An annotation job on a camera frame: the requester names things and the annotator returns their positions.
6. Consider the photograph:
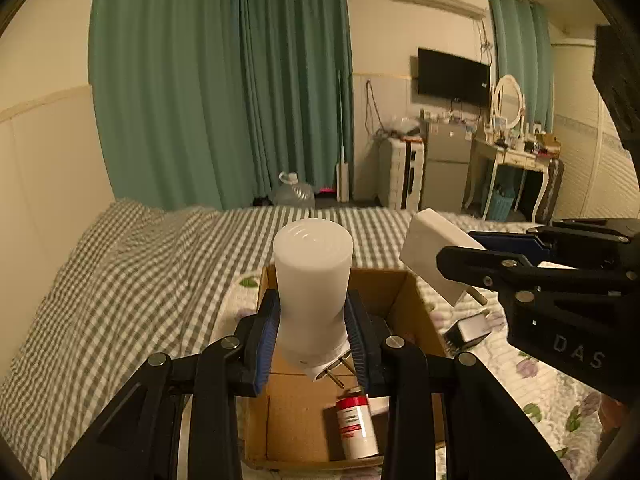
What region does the white square power adapter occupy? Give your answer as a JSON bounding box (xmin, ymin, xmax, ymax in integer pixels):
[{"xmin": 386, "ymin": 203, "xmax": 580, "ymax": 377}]
[{"xmin": 399, "ymin": 207, "xmax": 490, "ymax": 307}]

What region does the white bottle red cap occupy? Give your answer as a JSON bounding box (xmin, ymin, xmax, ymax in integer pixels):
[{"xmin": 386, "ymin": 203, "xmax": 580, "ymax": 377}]
[{"xmin": 336, "ymin": 394, "xmax": 378, "ymax": 460}]

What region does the white louvered wardrobe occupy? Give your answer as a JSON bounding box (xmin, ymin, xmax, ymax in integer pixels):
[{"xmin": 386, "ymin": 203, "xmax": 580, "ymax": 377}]
[{"xmin": 552, "ymin": 40, "xmax": 639, "ymax": 218}]

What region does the blue laundry basket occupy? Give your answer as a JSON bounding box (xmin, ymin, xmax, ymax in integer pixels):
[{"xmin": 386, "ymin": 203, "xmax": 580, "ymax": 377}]
[{"xmin": 487, "ymin": 188, "xmax": 515, "ymax": 222}]

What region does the dark striped chair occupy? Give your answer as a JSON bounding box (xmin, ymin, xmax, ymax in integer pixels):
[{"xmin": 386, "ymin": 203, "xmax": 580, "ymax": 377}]
[{"xmin": 536, "ymin": 158, "xmax": 564, "ymax": 223}]

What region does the floral quilted bedspread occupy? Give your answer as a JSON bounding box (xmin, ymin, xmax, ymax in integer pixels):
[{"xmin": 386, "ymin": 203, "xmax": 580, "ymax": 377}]
[{"xmin": 214, "ymin": 269, "xmax": 602, "ymax": 479}]

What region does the white dressing table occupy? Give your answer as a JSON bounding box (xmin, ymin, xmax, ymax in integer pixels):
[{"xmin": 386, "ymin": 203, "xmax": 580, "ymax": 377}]
[{"xmin": 463, "ymin": 139, "xmax": 551, "ymax": 222}]

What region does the silver mini fridge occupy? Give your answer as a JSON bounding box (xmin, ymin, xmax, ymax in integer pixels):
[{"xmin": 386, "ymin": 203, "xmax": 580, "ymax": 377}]
[{"xmin": 420, "ymin": 122, "xmax": 472, "ymax": 214}]

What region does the brown cardboard box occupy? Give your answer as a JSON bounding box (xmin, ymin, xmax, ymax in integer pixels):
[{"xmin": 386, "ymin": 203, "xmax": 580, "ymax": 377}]
[{"xmin": 242, "ymin": 269, "xmax": 446, "ymax": 471}]

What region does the green checkered bed sheet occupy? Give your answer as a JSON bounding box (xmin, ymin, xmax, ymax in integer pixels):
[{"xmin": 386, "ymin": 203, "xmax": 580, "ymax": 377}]
[{"xmin": 0, "ymin": 198, "xmax": 532, "ymax": 480}]

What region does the white suitcase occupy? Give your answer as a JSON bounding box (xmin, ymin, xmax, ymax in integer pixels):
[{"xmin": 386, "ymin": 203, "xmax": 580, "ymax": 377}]
[{"xmin": 378, "ymin": 136, "xmax": 425, "ymax": 212}]

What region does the oval vanity mirror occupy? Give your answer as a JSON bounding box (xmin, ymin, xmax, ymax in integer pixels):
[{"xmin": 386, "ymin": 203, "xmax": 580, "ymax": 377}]
[{"xmin": 491, "ymin": 75, "xmax": 525, "ymax": 130}]

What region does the white mop pole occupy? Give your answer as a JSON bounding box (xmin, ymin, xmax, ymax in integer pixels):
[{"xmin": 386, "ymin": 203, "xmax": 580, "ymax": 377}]
[{"xmin": 335, "ymin": 70, "xmax": 350, "ymax": 204}]

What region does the green curtain right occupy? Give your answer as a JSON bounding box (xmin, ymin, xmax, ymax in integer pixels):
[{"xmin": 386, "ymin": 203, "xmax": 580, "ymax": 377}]
[{"xmin": 488, "ymin": 0, "xmax": 554, "ymax": 132}]

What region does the green curtain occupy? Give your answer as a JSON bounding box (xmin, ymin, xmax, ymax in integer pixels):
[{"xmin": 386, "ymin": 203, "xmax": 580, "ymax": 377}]
[
  {"xmin": 488, "ymin": 0, "xmax": 554, "ymax": 132},
  {"xmin": 89, "ymin": 0, "xmax": 354, "ymax": 209}
]

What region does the clear water jug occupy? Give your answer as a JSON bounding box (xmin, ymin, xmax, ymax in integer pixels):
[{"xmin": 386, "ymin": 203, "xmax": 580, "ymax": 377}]
[{"xmin": 271, "ymin": 171, "xmax": 316, "ymax": 209}]

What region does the green curtain left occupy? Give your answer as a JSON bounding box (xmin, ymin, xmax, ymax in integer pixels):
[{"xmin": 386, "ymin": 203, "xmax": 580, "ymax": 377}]
[{"xmin": 89, "ymin": 0, "xmax": 354, "ymax": 209}]

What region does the black wall television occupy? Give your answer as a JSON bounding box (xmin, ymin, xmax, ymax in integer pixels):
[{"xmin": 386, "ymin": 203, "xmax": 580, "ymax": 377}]
[{"xmin": 418, "ymin": 48, "xmax": 490, "ymax": 108}]

